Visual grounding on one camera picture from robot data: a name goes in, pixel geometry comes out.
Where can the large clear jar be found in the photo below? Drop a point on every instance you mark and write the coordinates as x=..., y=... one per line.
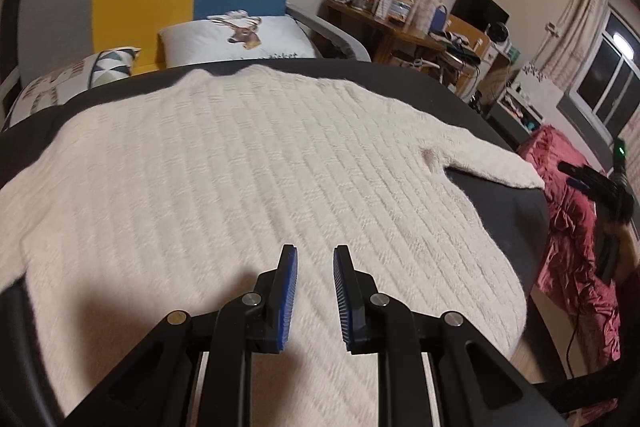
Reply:
x=401, y=6

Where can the white deer print pillow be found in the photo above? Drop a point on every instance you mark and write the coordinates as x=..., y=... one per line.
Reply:
x=200, y=42

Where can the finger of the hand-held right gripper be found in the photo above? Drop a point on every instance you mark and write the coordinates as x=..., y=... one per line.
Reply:
x=582, y=173
x=580, y=185

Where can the person's right forearm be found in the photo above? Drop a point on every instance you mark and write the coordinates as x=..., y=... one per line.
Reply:
x=631, y=307

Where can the white low cabinet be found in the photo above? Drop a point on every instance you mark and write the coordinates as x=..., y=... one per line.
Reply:
x=540, y=89

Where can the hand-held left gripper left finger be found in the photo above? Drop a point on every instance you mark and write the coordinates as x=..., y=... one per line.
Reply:
x=287, y=302

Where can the white knit sweater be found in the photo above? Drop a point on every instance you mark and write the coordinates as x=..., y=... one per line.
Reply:
x=250, y=157

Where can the wooden desk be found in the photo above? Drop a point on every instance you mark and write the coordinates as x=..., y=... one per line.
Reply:
x=370, y=24

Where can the wooden back chair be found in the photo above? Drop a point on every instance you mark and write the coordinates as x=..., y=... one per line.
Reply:
x=467, y=29

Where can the large sliding window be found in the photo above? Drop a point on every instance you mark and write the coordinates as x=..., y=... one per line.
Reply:
x=605, y=82

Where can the black flat television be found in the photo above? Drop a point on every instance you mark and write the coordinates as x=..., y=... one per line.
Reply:
x=477, y=7

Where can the red quilt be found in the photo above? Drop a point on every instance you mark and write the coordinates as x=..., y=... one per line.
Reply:
x=565, y=217

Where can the small white fan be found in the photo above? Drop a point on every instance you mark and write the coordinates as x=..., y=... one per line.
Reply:
x=497, y=32

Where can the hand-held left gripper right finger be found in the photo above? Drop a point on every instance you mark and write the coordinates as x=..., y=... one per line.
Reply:
x=344, y=302

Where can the geometric print pillow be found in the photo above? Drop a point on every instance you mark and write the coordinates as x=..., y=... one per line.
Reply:
x=65, y=82

